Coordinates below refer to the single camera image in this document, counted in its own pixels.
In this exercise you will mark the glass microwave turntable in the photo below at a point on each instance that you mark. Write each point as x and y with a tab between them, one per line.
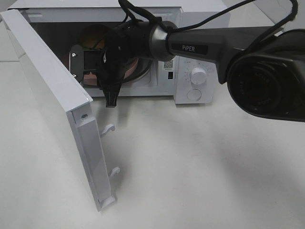
141	68

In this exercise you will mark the pink round plate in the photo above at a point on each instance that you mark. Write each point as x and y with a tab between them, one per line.
90	79

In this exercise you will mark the white timer knob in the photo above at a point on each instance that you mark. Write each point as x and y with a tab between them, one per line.
198	76

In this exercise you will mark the round white door button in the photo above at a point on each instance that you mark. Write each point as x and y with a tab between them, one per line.
194	95

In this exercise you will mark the white microwave door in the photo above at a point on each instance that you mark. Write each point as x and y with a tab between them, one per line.
54	100

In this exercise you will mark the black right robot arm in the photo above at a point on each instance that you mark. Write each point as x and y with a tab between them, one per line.
264	73

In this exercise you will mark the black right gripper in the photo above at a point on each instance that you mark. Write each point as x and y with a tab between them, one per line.
109	65

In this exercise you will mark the burger with lettuce and cheese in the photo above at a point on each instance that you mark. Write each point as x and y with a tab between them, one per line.
93	37

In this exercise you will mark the white microwave oven body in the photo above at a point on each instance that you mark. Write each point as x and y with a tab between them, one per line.
43	32

